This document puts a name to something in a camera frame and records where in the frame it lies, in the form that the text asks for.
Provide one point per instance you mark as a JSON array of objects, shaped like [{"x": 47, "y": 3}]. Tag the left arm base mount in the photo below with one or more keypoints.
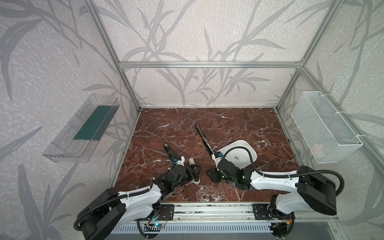
[{"x": 162, "y": 212}]

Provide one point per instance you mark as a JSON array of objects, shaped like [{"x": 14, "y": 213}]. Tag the beige stapler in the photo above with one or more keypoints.
[{"x": 194, "y": 170}]

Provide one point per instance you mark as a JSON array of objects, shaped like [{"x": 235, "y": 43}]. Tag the clear plastic wall bin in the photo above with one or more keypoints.
[{"x": 79, "y": 138}]

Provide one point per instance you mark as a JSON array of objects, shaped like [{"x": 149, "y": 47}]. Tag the white oval tray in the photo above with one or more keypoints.
[{"x": 244, "y": 159}]

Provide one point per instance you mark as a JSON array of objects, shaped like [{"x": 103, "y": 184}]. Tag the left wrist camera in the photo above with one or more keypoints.
[{"x": 180, "y": 161}]

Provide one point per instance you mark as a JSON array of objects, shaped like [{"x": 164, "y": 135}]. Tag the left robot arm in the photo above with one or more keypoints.
[{"x": 112, "y": 208}]

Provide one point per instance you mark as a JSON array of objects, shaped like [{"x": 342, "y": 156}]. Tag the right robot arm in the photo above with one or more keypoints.
[{"x": 300, "y": 190}]

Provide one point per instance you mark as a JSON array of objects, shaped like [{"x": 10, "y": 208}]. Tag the white wire basket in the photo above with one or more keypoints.
[{"x": 329, "y": 137}]

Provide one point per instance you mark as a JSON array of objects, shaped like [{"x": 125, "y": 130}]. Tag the aluminium front rail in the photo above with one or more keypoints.
[{"x": 213, "y": 212}]

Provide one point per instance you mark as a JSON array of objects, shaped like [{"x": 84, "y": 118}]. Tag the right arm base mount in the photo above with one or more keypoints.
[{"x": 264, "y": 212}]

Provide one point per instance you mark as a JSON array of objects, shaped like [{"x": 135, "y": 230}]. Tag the black stapler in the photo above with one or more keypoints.
[
  {"x": 205, "y": 141},
  {"x": 171, "y": 153}
]

